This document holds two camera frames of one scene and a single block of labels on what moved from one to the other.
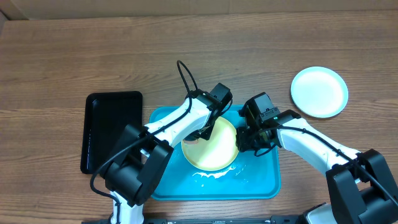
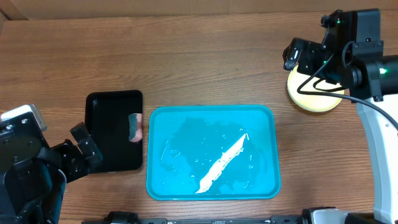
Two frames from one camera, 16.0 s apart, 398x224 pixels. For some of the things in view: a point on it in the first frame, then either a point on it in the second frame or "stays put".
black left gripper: x=206 y=134 to x=69 y=152
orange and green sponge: x=190 y=142 to x=135 y=132
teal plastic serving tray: x=249 y=177 stays put
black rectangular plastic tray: x=107 y=114 stays put
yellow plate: x=217 y=152 to x=313 y=102
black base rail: x=288 y=220 stays put
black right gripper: x=247 y=144 to x=308 y=49
